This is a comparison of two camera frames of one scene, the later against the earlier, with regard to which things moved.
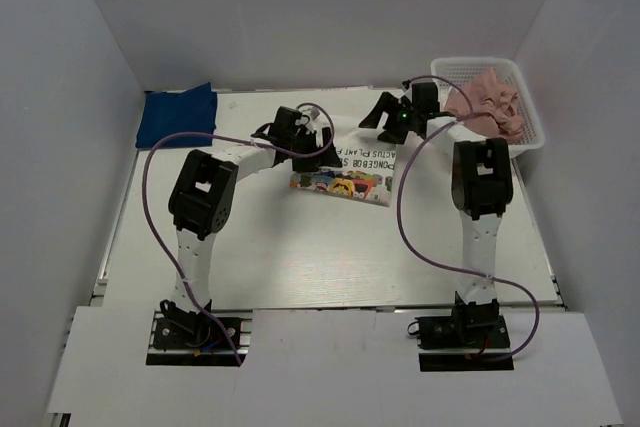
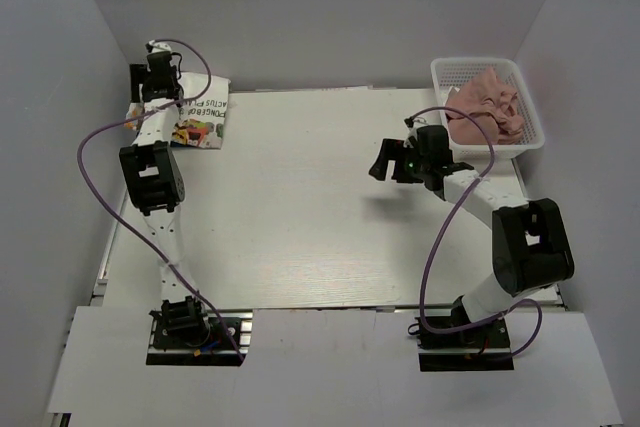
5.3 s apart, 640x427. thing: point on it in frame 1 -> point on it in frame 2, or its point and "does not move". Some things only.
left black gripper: x=326 y=159 -> x=140 y=74
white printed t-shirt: x=366 y=172 -> x=200 y=122
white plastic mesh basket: x=455 y=72 does not move
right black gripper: x=390 y=104 -> x=394 y=150
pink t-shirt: x=489 y=106 does not move
